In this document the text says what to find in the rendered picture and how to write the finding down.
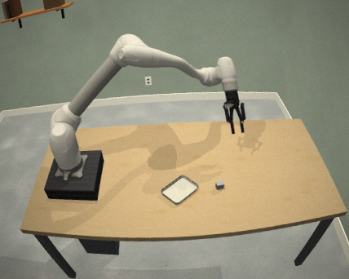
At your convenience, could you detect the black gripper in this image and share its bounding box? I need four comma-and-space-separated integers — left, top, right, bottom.
223, 91, 245, 134

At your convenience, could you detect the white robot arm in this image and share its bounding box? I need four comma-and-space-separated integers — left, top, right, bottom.
49, 34, 238, 183

